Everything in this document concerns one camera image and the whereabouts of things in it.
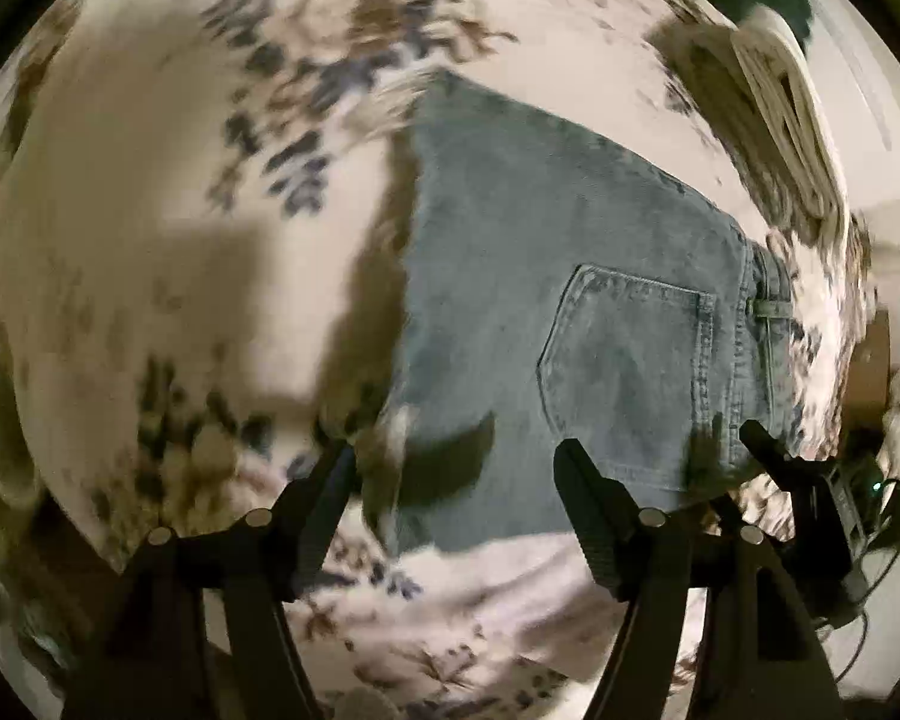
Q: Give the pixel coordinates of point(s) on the white folded pants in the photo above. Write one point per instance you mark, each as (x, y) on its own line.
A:
(777, 76)

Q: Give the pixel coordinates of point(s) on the floral bed cover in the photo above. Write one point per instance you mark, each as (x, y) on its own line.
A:
(200, 212)

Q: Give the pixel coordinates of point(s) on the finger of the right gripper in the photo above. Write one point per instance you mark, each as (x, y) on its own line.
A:
(776, 457)

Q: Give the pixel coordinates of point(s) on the blue denim shorts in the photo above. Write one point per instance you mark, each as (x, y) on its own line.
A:
(561, 287)

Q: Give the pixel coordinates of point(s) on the white headboard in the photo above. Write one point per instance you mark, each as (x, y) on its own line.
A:
(858, 80)

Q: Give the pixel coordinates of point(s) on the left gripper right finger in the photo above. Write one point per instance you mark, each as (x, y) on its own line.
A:
(643, 559)

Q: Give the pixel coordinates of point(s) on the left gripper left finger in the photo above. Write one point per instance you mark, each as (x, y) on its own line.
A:
(258, 565)

